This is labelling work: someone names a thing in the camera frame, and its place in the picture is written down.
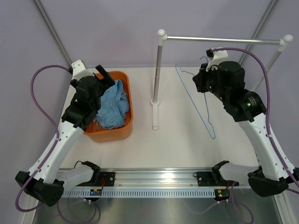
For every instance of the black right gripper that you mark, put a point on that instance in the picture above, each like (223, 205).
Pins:
(200, 79)

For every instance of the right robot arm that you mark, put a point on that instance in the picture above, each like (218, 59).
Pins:
(269, 177)

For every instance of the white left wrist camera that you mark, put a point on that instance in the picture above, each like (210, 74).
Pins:
(79, 70)

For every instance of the aluminium mounting rail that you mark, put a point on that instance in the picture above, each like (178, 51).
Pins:
(156, 178)

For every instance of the light blue shorts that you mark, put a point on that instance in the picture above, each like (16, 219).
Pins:
(113, 107)

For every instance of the orange plastic basket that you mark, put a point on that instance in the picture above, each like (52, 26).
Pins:
(98, 134)

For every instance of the blue wire hanger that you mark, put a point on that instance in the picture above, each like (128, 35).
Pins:
(206, 122)

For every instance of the white slotted cable duct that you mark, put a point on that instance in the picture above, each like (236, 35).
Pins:
(140, 193)

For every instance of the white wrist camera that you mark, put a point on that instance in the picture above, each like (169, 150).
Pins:
(216, 57)
(79, 70)

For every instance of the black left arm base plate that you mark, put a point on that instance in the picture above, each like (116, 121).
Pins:
(104, 178)

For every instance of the silver clothes rack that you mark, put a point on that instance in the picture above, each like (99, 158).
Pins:
(163, 37)

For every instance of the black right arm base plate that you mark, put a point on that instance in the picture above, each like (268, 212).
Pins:
(211, 178)

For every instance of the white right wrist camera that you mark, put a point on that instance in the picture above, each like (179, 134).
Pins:
(216, 57)

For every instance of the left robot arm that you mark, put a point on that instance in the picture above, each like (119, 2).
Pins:
(42, 181)

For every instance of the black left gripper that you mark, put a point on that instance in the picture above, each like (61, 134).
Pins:
(107, 82)

